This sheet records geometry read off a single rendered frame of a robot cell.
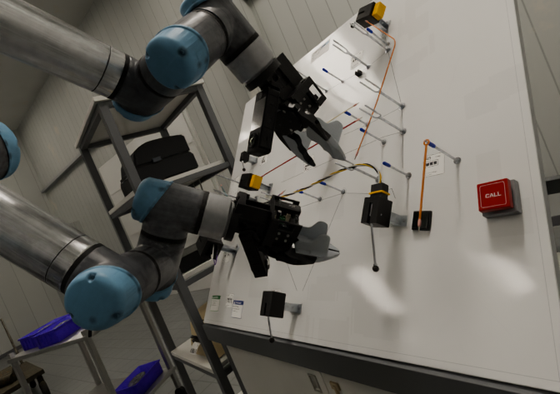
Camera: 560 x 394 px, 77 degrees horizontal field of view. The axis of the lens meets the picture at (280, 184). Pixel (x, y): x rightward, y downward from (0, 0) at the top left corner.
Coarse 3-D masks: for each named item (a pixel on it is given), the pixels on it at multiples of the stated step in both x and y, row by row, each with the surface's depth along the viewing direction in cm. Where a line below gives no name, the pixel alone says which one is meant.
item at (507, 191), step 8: (480, 184) 61; (488, 184) 60; (496, 184) 59; (504, 184) 57; (480, 192) 60; (488, 192) 59; (496, 192) 58; (504, 192) 57; (480, 200) 60; (488, 200) 59; (496, 200) 58; (504, 200) 57; (480, 208) 59; (488, 208) 58; (496, 208) 57; (504, 208) 57
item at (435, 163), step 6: (432, 156) 75; (438, 156) 73; (444, 156) 72; (426, 162) 76; (432, 162) 74; (438, 162) 73; (444, 162) 72; (426, 168) 75; (432, 168) 74; (438, 168) 73; (444, 168) 71; (426, 174) 75; (432, 174) 73; (438, 174) 72
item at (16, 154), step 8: (0, 128) 63; (8, 128) 65; (0, 136) 62; (8, 136) 64; (0, 144) 62; (8, 144) 64; (16, 144) 65; (0, 152) 62; (8, 152) 63; (16, 152) 65; (0, 160) 62; (8, 160) 64; (16, 160) 66; (0, 168) 63; (8, 168) 65; (16, 168) 67; (0, 176) 65; (8, 176) 67
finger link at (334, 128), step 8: (320, 120) 62; (336, 120) 64; (328, 128) 62; (336, 128) 63; (312, 136) 61; (336, 136) 62; (320, 144) 62; (328, 144) 61; (336, 144) 61; (328, 152) 63; (336, 152) 62; (344, 160) 63
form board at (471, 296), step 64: (384, 0) 106; (448, 0) 85; (512, 0) 71; (320, 64) 126; (384, 64) 97; (448, 64) 79; (512, 64) 66; (384, 128) 89; (448, 128) 74; (512, 128) 63; (256, 192) 136; (320, 192) 103; (448, 192) 69; (384, 256) 77; (448, 256) 65; (512, 256) 56; (256, 320) 109; (320, 320) 87; (384, 320) 72; (448, 320) 61; (512, 320) 54
